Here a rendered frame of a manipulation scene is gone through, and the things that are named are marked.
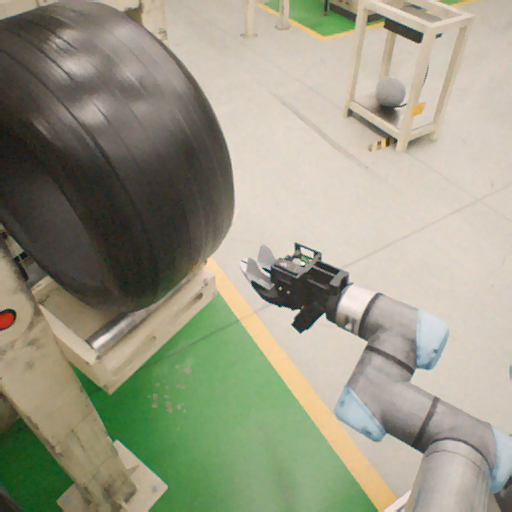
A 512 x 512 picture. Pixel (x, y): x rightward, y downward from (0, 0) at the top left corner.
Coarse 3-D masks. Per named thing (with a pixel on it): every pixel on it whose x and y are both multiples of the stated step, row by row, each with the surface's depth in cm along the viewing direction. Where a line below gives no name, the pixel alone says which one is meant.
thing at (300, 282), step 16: (288, 256) 75; (304, 256) 75; (320, 256) 74; (272, 272) 74; (288, 272) 73; (304, 272) 71; (320, 272) 71; (336, 272) 72; (288, 288) 74; (304, 288) 74; (320, 288) 71; (336, 288) 69; (288, 304) 77; (304, 304) 76; (320, 304) 74; (336, 304) 70
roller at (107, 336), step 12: (204, 264) 114; (192, 276) 112; (120, 312) 101; (144, 312) 103; (108, 324) 99; (120, 324) 99; (132, 324) 101; (96, 336) 96; (108, 336) 97; (120, 336) 99; (96, 348) 95; (108, 348) 98
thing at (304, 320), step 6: (312, 306) 75; (318, 306) 74; (300, 312) 82; (306, 312) 77; (312, 312) 76; (318, 312) 75; (324, 312) 74; (294, 318) 83; (300, 318) 79; (306, 318) 78; (312, 318) 77; (318, 318) 76; (294, 324) 82; (300, 324) 81; (306, 324) 79; (312, 324) 81; (300, 330) 82; (306, 330) 83
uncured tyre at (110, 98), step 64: (64, 0) 81; (0, 64) 66; (64, 64) 67; (128, 64) 71; (0, 128) 103; (64, 128) 65; (128, 128) 68; (192, 128) 76; (0, 192) 105; (64, 192) 70; (128, 192) 69; (192, 192) 77; (64, 256) 112; (128, 256) 74; (192, 256) 86
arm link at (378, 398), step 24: (360, 360) 66; (384, 360) 63; (360, 384) 63; (384, 384) 62; (408, 384) 63; (336, 408) 64; (360, 408) 61; (384, 408) 61; (408, 408) 60; (360, 432) 61; (384, 432) 62; (408, 432) 60
